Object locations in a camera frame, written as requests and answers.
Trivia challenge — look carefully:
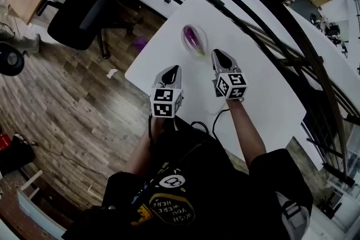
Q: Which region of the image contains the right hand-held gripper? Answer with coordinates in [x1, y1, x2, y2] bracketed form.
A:
[211, 49, 249, 100]

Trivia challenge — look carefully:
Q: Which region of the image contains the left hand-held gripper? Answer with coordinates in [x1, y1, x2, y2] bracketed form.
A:
[150, 65, 184, 118]

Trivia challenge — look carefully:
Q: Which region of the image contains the clear glass bowl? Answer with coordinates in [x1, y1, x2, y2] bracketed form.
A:
[180, 23, 209, 60]

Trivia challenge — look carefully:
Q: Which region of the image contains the purple eggplant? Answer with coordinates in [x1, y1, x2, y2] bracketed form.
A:
[182, 25, 206, 57]

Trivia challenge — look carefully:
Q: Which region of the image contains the person's right forearm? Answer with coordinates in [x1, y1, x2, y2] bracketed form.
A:
[226, 98, 267, 170]

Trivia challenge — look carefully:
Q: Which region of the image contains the person's left forearm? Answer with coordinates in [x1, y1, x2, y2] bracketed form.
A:
[124, 116, 159, 175]

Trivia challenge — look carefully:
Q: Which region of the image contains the purple plastic bag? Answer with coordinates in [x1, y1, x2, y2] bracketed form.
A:
[132, 36, 149, 50]

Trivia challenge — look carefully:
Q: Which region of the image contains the black mesh office chair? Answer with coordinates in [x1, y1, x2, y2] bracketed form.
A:
[36, 0, 135, 60]

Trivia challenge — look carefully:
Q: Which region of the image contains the black printed t-shirt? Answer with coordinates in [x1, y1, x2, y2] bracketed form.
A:
[61, 116, 314, 240]

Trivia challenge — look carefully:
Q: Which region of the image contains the black floor bag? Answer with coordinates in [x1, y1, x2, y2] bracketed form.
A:
[0, 134, 36, 175]

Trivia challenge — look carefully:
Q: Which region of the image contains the red box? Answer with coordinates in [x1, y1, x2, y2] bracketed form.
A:
[0, 134, 12, 151]

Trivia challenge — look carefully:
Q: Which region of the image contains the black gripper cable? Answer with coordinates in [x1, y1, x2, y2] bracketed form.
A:
[211, 108, 230, 142]
[191, 120, 210, 136]

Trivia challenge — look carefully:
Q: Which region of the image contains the thin black floor cable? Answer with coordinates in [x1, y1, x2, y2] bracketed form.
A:
[30, 142, 110, 181]

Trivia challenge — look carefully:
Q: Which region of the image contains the grey backpack strap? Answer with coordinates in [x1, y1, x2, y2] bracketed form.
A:
[276, 191, 311, 240]

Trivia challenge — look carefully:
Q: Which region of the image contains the white frame desk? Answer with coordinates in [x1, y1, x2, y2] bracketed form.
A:
[16, 169, 68, 240]

